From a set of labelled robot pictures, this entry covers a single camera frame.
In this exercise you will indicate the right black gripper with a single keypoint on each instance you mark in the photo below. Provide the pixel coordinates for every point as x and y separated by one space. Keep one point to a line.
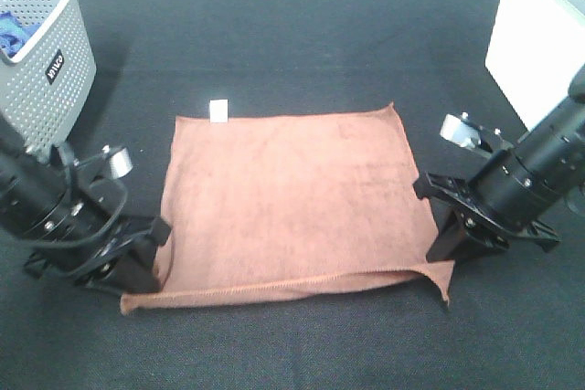
470 230

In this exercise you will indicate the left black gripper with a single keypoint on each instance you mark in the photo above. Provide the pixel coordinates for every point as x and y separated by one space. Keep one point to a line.
122 262

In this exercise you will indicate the orange-brown microfibre towel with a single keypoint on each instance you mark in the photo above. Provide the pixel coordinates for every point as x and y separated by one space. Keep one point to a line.
289 207

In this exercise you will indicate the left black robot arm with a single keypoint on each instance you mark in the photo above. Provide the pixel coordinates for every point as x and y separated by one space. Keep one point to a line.
70 214

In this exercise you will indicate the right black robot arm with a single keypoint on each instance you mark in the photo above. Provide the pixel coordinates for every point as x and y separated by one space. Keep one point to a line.
519 182

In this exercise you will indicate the white woven laundry basket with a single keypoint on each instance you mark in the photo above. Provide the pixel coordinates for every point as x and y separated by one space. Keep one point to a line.
536 48

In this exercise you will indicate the grey perforated laundry basket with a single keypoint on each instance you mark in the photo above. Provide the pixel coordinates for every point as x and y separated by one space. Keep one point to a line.
45 85

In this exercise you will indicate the blue cloth in basket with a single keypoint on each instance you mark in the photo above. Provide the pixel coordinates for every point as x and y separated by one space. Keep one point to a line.
13 34

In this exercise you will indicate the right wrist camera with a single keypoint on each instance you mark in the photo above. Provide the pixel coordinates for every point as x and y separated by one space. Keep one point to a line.
465 133

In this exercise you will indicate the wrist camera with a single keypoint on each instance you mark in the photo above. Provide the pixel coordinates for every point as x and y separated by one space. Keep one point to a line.
465 133
99 176

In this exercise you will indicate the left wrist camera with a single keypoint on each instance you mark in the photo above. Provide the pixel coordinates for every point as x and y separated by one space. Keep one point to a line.
99 176

